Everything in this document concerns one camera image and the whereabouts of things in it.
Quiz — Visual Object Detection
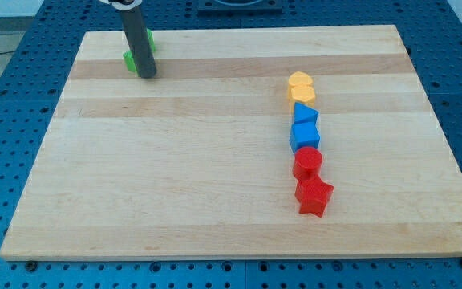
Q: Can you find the blue triangle block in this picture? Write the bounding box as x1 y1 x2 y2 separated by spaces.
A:
293 102 319 124

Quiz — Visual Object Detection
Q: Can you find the yellow hexagon block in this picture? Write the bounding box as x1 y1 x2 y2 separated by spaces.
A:
288 85 316 112

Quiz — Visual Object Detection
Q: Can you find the white tool flange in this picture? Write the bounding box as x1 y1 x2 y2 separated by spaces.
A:
99 0 143 9

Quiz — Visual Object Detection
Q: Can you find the yellow heart block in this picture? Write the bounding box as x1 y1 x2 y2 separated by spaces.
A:
288 71 314 88

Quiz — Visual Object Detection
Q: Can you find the red star block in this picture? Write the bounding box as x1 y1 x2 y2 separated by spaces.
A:
294 177 334 218

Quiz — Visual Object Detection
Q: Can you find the green star block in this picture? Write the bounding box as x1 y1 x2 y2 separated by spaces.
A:
123 28 156 74

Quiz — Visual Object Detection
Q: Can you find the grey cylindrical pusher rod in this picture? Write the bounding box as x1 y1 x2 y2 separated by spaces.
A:
120 3 157 79

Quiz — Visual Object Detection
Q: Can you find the red cylinder block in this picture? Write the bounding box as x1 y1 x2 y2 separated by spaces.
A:
292 146 323 181

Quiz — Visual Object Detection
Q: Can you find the blue cube block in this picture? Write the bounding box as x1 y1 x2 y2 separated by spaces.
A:
289 122 321 153

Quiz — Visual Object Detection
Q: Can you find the light wooden board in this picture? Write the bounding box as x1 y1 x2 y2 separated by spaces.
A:
0 25 462 261

